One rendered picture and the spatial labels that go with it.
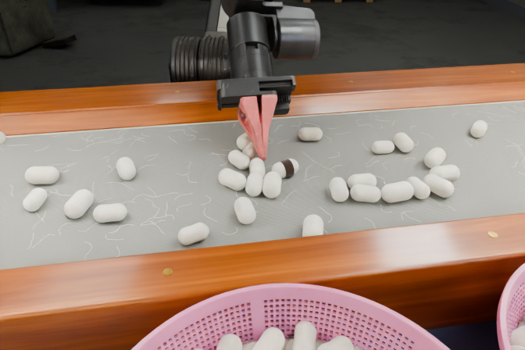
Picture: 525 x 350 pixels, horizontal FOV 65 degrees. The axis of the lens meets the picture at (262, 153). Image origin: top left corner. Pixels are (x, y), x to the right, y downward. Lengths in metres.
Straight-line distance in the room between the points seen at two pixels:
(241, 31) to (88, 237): 0.32
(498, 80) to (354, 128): 0.31
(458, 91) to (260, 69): 0.38
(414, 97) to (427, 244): 0.38
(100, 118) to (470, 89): 0.61
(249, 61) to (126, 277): 0.31
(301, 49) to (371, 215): 0.26
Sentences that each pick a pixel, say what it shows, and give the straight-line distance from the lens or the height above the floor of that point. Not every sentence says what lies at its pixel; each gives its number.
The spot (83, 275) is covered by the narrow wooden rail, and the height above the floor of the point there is 0.76.
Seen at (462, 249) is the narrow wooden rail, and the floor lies 0.77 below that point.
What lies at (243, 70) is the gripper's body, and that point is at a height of 0.85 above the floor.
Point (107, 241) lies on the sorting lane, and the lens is 0.46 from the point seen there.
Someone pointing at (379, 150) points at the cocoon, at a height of 0.75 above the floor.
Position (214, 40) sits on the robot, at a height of 0.79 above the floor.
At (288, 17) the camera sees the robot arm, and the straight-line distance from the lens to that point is 0.62.
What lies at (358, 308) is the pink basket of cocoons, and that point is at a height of 0.76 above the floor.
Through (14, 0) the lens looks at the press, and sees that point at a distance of 3.88.
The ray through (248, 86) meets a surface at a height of 0.84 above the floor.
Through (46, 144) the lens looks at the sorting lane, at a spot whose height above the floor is 0.74.
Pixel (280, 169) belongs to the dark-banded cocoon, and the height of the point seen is 0.76.
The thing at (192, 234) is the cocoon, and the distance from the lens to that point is 0.42.
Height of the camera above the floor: 1.03
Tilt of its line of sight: 31 degrees down
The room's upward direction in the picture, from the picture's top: straight up
